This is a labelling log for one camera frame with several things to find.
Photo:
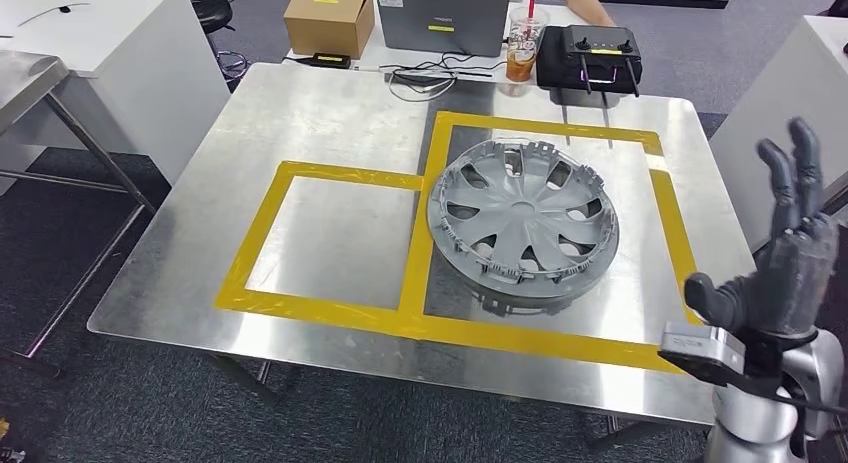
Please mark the grey laptop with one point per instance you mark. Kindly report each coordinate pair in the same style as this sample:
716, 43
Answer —
437, 9

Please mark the plastic iced drink cup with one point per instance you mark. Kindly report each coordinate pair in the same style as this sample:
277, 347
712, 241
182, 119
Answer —
521, 62

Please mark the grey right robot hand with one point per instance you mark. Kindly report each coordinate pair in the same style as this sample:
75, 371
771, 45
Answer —
795, 281

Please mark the silver wheel hubcap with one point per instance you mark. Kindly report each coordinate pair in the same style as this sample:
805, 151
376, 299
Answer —
523, 215

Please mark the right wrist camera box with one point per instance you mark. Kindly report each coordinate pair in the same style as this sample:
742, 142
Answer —
702, 347

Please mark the stainless steel workbench table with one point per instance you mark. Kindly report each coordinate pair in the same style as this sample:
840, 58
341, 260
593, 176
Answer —
318, 115

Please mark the black device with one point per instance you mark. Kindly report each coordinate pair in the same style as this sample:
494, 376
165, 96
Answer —
841, 3

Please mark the person's forearm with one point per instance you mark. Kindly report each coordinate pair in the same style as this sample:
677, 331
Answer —
586, 3

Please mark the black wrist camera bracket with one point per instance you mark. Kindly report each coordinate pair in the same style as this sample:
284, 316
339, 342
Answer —
768, 370

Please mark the black power adapter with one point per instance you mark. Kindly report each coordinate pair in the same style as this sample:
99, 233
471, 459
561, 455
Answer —
330, 60

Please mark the black round stool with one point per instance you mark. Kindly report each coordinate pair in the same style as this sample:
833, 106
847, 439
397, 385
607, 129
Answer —
212, 13

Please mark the brown cardboard box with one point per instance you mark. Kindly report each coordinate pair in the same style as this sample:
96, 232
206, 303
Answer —
324, 29

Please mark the black remote controller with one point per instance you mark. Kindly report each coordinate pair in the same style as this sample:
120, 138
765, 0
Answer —
563, 62

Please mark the white table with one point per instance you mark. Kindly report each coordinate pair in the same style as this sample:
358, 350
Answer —
166, 82
762, 148

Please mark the white desk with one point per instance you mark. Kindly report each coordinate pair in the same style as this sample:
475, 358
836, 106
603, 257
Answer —
371, 62

